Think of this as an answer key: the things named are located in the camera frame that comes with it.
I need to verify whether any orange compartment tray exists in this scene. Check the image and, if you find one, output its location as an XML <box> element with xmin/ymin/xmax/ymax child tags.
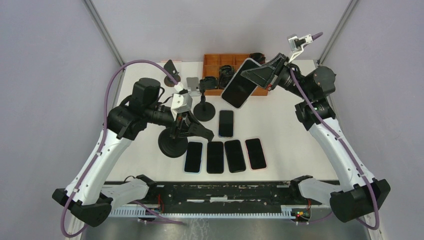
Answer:
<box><xmin>202</xmin><ymin>53</ymin><xmax>250</xmax><ymax>96</ymax></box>

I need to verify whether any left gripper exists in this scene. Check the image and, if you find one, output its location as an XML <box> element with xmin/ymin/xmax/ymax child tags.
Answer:
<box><xmin>145</xmin><ymin>103</ymin><xmax>205</xmax><ymax>139</ymax></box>

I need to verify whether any black round object in tray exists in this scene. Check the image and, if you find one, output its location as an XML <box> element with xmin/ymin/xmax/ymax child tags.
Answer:
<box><xmin>249</xmin><ymin>52</ymin><xmax>266</xmax><ymax>65</ymax></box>

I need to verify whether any white slotted cable duct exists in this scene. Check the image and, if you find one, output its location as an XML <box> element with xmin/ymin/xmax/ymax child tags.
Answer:
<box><xmin>109</xmin><ymin>205</ymin><xmax>295</xmax><ymax>220</ymax></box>

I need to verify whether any blue case phone on table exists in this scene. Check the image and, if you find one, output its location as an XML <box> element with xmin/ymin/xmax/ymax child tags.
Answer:
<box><xmin>183</xmin><ymin>141</ymin><xmax>203</xmax><ymax>174</ymax></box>

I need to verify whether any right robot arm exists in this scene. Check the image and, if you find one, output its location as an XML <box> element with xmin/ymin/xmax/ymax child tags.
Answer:
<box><xmin>240</xmin><ymin>54</ymin><xmax>391</xmax><ymax>227</ymax></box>

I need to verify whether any aluminium frame rail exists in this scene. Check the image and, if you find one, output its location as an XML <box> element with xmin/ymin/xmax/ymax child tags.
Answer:
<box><xmin>75</xmin><ymin>180</ymin><xmax>377</xmax><ymax>209</ymax></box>

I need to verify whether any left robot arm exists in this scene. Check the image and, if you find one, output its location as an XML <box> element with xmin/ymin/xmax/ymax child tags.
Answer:
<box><xmin>52</xmin><ymin>78</ymin><xmax>214</xmax><ymax>227</ymax></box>

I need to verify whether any black round phone stand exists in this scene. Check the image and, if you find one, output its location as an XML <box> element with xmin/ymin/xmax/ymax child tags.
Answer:
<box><xmin>192</xmin><ymin>76</ymin><xmax>218</xmax><ymax>122</ymax></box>

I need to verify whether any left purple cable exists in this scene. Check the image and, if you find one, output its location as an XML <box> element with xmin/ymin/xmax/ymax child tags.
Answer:
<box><xmin>59</xmin><ymin>59</ymin><xmax>186</xmax><ymax>239</ymax></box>

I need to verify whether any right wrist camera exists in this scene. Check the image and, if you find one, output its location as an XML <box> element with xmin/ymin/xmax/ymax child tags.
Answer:
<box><xmin>287</xmin><ymin>34</ymin><xmax>314</xmax><ymax>63</ymax></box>

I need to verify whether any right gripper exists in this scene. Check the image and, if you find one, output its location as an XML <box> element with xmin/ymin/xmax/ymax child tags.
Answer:
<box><xmin>242</xmin><ymin>52</ymin><xmax>312</xmax><ymax>100</ymax></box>

